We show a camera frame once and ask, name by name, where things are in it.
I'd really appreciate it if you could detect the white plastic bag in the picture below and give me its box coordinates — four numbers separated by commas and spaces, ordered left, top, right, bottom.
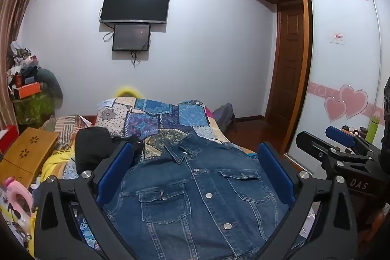
10, 41, 31, 66

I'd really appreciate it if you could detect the striped bed sheet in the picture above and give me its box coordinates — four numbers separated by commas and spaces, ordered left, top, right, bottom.
41, 115, 98, 151

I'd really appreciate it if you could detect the black garment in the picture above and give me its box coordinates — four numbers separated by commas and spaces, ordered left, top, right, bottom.
75, 127, 144, 174

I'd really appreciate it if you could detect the grey plush bundle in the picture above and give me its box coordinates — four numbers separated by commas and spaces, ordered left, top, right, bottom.
37, 67, 63, 111

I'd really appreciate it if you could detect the grey backpack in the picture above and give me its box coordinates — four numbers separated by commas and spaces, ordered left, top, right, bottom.
211, 104, 236, 133

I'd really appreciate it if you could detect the yellow round object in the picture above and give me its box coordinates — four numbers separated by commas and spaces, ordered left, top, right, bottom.
115, 86, 144, 98

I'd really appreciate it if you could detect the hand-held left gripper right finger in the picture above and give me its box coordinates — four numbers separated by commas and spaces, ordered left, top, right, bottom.
257, 141, 359, 260

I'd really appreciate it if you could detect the orange box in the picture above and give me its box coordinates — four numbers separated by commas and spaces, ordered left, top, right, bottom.
17, 82, 42, 98

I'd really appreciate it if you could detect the wall-mounted black television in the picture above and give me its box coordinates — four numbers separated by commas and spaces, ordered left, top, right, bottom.
100, 0, 171, 25

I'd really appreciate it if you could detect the green thermos bottle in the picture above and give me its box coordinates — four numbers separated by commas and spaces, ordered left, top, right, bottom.
365, 116, 380, 144

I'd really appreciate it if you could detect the pink toy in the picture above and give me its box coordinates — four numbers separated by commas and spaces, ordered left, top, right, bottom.
2, 177, 34, 215

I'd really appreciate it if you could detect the striped brown curtain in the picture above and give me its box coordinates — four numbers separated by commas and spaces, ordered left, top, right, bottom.
0, 0, 46, 129

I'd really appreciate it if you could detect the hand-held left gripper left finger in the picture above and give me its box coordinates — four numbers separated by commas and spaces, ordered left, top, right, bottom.
33, 141, 135, 260

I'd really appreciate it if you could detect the blue denim jacket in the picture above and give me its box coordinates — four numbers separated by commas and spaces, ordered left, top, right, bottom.
102, 133, 307, 260

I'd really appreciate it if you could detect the green storage box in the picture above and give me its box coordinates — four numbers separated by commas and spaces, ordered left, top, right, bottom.
13, 91, 55, 127

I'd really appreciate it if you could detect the wooden wardrobe with sliding doors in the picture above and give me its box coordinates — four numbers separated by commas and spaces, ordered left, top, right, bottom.
243, 0, 390, 177

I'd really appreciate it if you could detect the brown wooden door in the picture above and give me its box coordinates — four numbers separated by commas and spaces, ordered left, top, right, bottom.
264, 2, 312, 154

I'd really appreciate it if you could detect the small wall-mounted monitor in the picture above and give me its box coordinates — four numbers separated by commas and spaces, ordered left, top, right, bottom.
112, 23, 152, 52

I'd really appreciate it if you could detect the red tissue box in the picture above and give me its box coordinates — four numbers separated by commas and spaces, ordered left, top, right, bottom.
0, 125, 17, 154

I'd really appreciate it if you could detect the yellow blanket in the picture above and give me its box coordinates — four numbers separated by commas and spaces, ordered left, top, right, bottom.
29, 148, 77, 257

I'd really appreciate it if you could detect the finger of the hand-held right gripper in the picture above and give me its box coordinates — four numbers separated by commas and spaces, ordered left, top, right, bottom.
325, 125, 381, 157
295, 131, 379, 165

